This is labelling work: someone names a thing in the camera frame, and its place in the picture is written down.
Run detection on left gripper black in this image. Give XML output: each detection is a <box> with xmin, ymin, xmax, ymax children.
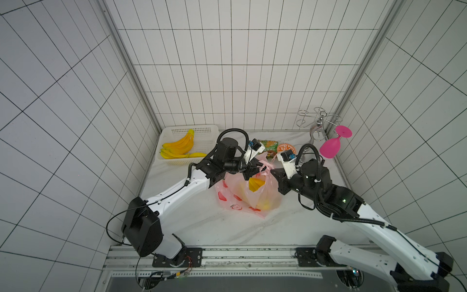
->
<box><xmin>224</xmin><ymin>156</ymin><xmax>268</xmax><ymax>180</ymax></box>

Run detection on yellow banana bunch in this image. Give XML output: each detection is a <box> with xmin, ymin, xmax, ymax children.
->
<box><xmin>160</xmin><ymin>129</ymin><xmax>206</xmax><ymax>159</ymax></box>
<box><xmin>249</xmin><ymin>178</ymin><xmax>265</xmax><ymax>192</ymax></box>

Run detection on pink plastic bag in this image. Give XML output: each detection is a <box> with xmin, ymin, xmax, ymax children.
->
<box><xmin>215</xmin><ymin>153</ymin><xmax>283</xmax><ymax>218</ymax></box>

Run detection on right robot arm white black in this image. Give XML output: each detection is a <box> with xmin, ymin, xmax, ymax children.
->
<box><xmin>272</xmin><ymin>144</ymin><xmax>454</xmax><ymax>292</ymax></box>

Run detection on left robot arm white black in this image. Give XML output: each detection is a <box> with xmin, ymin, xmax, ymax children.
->
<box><xmin>121</xmin><ymin>129</ymin><xmax>265</xmax><ymax>259</ymax></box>

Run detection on yellow banana bunch in basket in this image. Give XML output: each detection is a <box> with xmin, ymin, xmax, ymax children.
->
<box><xmin>160</xmin><ymin>129</ymin><xmax>206</xmax><ymax>159</ymax></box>

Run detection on green snack packet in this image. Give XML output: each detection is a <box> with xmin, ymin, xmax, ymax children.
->
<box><xmin>260</xmin><ymin>140</ymin><xmax>279</xmax><ymax>159</ymax></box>

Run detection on white plastic basket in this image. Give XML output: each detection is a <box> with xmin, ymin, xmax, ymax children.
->
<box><xmin>154</xmin><ymin>125</ymin><xmax>219</xmax><ymax>165</ymax></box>

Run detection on magenta plastic wine glass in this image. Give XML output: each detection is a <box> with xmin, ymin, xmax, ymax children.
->
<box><xmin>319</xmin><ymin>125</ymin><xmax>353</xmax><ymax>159</ymax></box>

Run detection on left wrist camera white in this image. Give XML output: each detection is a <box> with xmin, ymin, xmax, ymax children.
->
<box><xmin>243</xmin><ymin>139</ymin><xmax>266</xmax><ymax>164</ymax></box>

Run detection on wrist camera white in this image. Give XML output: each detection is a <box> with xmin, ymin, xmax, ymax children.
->
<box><xmin>243</xmin><ymin>139</ymin><xmax>266</xmax><ymax>164</ymax></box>
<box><xmin>276</xmin><ymin>149</ymin><xmax>297</xmax><ymax>179</ymax></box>

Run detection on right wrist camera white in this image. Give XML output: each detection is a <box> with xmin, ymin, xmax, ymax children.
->
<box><xmin>276</xmin><ymin>149</ymin><xmax>297</xmax><ymax>179</ymax></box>

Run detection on chrome wire glass rack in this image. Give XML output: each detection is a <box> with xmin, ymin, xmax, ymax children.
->
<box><xmin>296</xmin><ymin>107</ymin><xmax>342</xmax><ymax>144</ymax></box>

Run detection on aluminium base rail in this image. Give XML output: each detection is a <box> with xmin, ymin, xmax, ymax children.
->
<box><xmin>105</xmin><ymin>245</ymin><xmax>380</xmax><ymax>280</ymax></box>

